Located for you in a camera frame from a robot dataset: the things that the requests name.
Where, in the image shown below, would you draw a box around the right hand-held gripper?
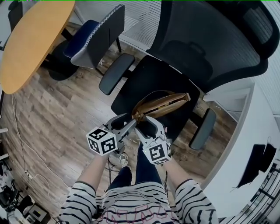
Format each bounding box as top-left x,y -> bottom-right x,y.
134,115 -> 173,166

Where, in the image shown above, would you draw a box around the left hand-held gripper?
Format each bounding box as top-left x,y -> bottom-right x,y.
86,113 -> 138,157

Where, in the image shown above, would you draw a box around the brown leather handbag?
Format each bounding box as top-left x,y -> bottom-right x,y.
131,90 -> 191,123

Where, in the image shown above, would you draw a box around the person's right forearm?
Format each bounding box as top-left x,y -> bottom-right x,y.
163,157 -> 191,196

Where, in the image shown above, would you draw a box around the person's left forearm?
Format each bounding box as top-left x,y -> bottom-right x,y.
77,153 -> 110,189

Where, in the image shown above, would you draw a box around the person's grey sneaker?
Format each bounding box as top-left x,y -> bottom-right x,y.
119,152 -> 132,169

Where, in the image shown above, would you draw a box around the person's blue jeans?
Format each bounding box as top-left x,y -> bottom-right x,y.
108,144 -> 164,191

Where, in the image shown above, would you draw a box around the striped white shirt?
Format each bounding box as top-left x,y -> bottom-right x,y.
59,178 -> 219,224

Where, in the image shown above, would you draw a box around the blue and grey chair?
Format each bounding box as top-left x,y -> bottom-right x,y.
63,3 -> 126,76

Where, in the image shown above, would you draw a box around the white desk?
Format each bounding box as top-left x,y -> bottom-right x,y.
200,84 -> 280,224

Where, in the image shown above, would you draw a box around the large black mesh office chair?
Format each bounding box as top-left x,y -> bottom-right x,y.
98,0 -> 280,151

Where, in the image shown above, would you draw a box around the long black pouch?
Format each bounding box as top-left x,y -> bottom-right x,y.
229,143 -> 266,193

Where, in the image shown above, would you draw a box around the round wooden table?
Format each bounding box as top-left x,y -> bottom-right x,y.
0,0 -> 77,95

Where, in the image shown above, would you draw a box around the short black pouch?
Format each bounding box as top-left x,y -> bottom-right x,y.
258,136 -> 277,173

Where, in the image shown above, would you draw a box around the pile of electronic equipment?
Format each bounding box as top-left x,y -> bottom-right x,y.
0,153 -> 51,224

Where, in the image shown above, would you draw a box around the black metal rack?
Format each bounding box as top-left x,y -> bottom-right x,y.
227,161 -> 280,224

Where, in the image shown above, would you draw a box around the small black office chair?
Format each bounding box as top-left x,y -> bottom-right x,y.
8,1 -> 24,32

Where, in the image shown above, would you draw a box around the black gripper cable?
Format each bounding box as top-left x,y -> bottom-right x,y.
106,154 -> 123,190

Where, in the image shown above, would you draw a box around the white floor cable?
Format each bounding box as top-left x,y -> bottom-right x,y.
12,94 -> 70,197

